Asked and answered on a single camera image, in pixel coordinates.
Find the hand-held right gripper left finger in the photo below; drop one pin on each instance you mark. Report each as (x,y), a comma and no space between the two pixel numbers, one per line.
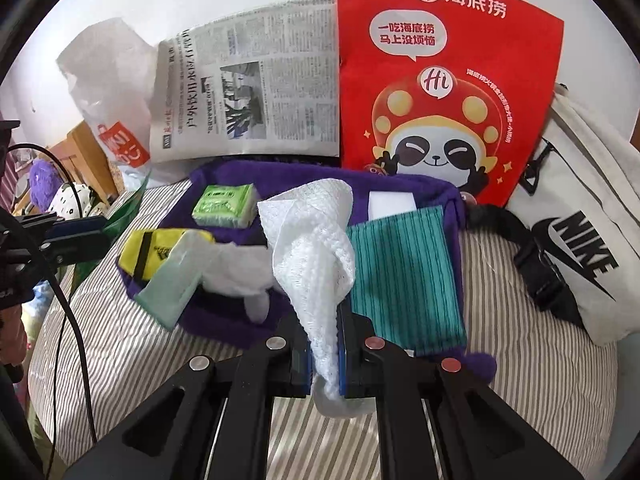
(302,365)

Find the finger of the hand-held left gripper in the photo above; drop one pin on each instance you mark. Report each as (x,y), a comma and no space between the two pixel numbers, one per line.
(75,255)
(75,226)

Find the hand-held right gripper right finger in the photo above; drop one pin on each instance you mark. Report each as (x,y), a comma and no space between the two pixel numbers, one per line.
(360,355)

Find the dark green foil packet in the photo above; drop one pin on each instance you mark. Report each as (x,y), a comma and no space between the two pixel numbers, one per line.
(122,205)

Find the small yellow bag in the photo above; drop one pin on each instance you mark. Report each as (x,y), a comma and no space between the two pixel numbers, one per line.
(145,255)

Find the teal striped cloth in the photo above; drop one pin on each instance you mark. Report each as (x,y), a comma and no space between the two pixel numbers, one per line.
(400,280)

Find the purple towel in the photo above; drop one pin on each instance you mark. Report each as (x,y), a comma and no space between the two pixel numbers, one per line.
(210,322)

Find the white paper towel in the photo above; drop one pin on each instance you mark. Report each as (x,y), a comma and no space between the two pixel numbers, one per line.
(310,250)

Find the green tissue pack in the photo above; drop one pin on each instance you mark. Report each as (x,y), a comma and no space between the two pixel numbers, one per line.
(222,205)

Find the white sponge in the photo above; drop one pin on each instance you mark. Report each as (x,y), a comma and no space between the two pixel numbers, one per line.
(392,205)

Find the person's left forearm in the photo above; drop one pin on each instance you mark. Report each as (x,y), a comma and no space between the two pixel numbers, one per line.
(12,335)

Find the white dotted plush toy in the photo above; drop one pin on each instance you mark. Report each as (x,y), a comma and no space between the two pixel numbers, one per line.
(70,202)

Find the purple plush toy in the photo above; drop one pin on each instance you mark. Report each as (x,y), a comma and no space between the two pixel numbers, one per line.
(42,182)

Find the light wooden furniture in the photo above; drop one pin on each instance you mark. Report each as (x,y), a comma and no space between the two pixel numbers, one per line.
(85,155)

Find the white plastic shopping bag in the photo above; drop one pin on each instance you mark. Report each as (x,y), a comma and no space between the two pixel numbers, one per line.
(100,75)

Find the striped bed quilt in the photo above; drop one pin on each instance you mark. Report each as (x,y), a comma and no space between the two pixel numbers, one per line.
(525,375)

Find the folded newspaper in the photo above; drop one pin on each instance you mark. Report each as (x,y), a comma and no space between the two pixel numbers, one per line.
(250,85)

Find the red panda paper bag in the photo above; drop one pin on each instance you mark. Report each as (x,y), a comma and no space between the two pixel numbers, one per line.
(400,110)

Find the white waist bag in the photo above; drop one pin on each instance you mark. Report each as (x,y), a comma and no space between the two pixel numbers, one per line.
(575,185)

